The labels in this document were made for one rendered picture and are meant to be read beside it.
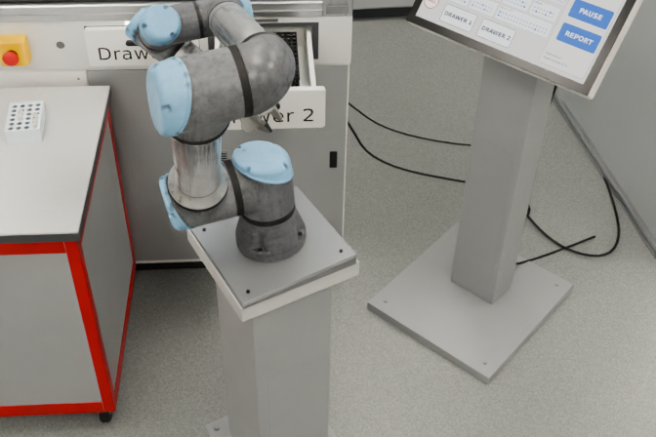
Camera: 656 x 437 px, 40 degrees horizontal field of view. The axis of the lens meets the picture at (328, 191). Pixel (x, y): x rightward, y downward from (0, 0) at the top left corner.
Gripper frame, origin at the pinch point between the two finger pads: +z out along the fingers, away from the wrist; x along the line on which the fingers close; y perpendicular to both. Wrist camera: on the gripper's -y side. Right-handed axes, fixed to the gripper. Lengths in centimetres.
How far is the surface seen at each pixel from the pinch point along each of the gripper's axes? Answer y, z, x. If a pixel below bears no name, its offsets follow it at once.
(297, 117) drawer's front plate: -21.5, 6.3, -9.8
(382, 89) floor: -172, 45, -72
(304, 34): -56, -3, -10
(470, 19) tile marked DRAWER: -50, 25, 26
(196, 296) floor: -40, 24, -100
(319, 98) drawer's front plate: -22.7, 7.3, -2.3
